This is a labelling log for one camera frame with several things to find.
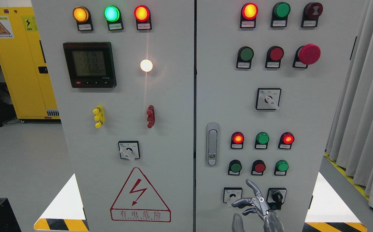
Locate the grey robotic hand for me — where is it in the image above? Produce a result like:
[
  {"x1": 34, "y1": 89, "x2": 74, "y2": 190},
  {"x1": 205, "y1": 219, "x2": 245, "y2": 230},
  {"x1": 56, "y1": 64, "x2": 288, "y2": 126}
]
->
[{"x1": 231, "y1": 179, "x2": 284, "y2": 232}]

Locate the green push button lower right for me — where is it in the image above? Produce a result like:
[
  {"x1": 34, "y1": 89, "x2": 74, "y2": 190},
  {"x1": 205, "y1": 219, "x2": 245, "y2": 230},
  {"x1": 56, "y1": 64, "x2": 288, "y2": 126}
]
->
[{"x1": 274, "y1": 160, "x2": 289, "y2": 176}]

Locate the red stop push button lower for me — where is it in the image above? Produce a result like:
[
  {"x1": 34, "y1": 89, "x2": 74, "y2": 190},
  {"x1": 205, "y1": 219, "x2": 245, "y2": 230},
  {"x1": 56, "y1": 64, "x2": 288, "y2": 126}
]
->
[{"x1": 251, "y1": 160, "x2": 266, "y2": 175}]

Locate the green start push button left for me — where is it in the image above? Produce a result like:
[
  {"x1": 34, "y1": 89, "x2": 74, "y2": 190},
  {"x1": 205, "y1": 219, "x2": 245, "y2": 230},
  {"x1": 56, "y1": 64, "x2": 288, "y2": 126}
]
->
[{"x1": 228, "y1": 159, "x2": 242, "y2": 175}]

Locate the red push button upper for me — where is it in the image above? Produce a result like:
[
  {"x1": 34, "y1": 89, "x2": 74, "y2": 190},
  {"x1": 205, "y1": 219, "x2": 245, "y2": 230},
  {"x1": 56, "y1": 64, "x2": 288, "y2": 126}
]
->
[{"x1": 265, "y1": 46, "x2": 284, "y2": 69}]

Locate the green push button upper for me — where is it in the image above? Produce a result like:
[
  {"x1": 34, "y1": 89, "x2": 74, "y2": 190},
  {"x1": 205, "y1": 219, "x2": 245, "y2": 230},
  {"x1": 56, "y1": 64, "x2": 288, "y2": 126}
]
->
[{"x1": 236, "y1": 46, "x2": 254, "y2": 69}]

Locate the red emergency stop mushroom button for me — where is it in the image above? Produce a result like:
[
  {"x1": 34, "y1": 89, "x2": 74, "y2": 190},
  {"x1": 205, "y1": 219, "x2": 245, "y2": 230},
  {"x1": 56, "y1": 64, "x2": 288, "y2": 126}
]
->
[{"x1": 292, "y1": 43, "x2": 321, "y2": 69}]

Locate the green indicator lower middle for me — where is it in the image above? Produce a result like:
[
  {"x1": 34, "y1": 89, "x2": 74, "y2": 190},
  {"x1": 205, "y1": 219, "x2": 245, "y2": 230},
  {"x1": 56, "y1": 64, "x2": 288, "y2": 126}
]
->
[{"x1": 254, "y1": 132, "x2": 270, "y2": 150}]

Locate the red lit indicator lower right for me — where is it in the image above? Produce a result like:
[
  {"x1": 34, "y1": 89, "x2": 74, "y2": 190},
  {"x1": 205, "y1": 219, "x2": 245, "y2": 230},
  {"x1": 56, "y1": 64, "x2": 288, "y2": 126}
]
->
[{"x1": 278, "y1": 132, "x2": 295, "y2": 150}]

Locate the red indicator lower left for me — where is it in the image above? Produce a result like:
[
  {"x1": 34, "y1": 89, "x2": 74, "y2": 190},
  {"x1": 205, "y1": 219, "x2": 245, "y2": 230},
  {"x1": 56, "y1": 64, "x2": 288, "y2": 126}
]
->
[{"x1": 230, "y1": 131, "x2": 244, "y2": 149}]

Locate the grey curtain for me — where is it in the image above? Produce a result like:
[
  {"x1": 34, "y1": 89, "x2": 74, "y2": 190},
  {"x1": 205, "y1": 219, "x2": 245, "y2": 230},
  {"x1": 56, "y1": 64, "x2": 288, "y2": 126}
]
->
[{"x1": 326, "y1": 0, "x2": 373, "y2": 209}]

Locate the red electric hazard warning sticker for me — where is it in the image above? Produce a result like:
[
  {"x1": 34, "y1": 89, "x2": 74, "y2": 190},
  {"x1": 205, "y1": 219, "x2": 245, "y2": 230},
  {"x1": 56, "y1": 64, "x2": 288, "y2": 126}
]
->
[{"x1": 110, "y1": 167, "x2": 172, "y2": 223}]

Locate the grey electrical control cabinet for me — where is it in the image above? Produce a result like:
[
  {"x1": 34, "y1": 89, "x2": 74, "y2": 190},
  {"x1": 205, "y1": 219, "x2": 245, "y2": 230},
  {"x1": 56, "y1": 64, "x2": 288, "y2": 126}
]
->
[{"x1": 32, "y1": 0, "x2": 366, "y2": 232}]

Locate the red terminal connector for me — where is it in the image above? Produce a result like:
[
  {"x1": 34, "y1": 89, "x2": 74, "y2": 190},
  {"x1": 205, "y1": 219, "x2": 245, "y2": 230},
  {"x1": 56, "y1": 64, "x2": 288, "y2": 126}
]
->
[{"x1": 146, "y1": 105, "x2": 155, "y2": 128}]

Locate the white lit indicator light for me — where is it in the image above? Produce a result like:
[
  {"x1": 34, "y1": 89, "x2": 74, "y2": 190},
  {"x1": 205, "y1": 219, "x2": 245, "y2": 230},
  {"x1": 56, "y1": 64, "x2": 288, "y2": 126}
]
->
[{"x1": 140, "y1": 59, "x2": 153, "y2": 72}]

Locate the yellow terminal connector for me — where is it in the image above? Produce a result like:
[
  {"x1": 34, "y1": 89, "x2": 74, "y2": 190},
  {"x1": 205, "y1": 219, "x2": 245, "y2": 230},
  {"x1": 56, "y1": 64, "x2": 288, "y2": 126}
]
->
[{"x1": 93, "y1": 105, "x2": 105, "y2": 128}]

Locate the green indicator top right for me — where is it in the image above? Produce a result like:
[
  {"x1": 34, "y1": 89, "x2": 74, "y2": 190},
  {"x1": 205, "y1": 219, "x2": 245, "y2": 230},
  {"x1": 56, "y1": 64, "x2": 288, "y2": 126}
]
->
[{"x1": 270, "y1": 2, "x2": 291, "y2": 28}]

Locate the red lit indicator top right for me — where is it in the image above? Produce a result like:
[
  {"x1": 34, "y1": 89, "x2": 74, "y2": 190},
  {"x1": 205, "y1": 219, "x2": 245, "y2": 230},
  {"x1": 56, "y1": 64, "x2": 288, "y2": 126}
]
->
[{"x1": 240, "y1": 3, "x2": 259, "y2": 28}]

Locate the dark red buzzer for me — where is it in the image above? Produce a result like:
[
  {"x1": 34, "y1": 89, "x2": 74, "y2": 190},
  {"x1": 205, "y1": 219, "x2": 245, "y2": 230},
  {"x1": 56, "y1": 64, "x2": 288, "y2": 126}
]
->
[{"x1": 301, "y1": 2, "x2": 323, "y2": 28}]

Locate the black digital power meter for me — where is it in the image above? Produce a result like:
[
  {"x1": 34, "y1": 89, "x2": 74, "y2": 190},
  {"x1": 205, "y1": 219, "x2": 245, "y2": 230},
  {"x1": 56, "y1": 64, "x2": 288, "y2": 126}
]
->
[{"x1": 63, "y1": 42, "x2": 117, "y2": 88}]

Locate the red lit indicator light left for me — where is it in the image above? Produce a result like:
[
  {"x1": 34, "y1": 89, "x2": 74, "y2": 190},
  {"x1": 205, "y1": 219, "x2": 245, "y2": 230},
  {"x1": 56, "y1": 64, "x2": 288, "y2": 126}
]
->
[{"x1": 134, "y1": 5, "x2": 152, "y2": 30}]

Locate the green lit indicator light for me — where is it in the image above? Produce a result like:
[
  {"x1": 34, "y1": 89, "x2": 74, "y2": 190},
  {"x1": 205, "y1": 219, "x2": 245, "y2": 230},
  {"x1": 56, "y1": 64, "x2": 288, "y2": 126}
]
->
[{"x1": 104, "y1": 5, "x2": 123, "y2": 31}]

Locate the amber indicator light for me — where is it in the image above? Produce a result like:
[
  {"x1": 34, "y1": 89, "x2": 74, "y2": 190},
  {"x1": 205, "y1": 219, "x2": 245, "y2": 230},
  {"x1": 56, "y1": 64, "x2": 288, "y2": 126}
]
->
[{"x1": 73, "y1": 6, "x2": 93, "y2": 31}]

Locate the yellow safety storage cabinet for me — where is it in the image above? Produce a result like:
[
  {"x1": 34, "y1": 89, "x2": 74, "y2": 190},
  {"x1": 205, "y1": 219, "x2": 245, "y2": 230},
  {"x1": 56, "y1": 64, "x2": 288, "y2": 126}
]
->
[{"x1": 0, "y1": 6, "x2": 60, "y2": 120}]

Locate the black key selector switch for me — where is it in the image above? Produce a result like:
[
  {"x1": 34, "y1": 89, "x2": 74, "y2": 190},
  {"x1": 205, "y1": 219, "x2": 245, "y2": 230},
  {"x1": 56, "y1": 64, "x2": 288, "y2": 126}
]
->
[{"x1": 267, "y1": 188, "x2": 287, "y2": 210}]

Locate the white lower selector switch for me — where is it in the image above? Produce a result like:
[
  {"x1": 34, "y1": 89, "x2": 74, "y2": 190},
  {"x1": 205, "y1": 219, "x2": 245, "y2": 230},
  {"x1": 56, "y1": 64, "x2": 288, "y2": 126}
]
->
[{"x1": 223, "y1": 188, "x2": 243, "y2": 208}]

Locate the grey cabinet door handle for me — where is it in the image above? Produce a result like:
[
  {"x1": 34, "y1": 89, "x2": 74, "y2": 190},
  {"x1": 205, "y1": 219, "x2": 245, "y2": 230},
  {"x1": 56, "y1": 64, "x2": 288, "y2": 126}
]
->
[{"x1": 206, "y1": 123, "x2": 219, "y2": 166}]

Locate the right door upper selector switch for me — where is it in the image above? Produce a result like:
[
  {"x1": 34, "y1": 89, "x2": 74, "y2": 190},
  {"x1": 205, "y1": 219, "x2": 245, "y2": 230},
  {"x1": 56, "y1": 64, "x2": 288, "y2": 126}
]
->
[{"x1": 255, "y1": 88, "x2": 281, "y2": 110}]

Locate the door selector switch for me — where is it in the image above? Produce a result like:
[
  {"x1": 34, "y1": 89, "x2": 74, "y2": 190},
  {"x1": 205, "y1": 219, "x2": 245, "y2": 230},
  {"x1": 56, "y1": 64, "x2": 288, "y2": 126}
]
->
[
  {"x1": 255, "y1": 88, "x2": 281, "y2": 110},
  {"x1": 118, "y1": 140, "x2": 140, "y2": 160}
]

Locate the left door selector switch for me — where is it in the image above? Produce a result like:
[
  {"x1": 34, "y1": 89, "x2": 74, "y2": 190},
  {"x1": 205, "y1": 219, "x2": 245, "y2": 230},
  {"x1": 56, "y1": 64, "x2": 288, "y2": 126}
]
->
[{"x1": 118, "y1": 140, "x2": 140, "y2": 160}]

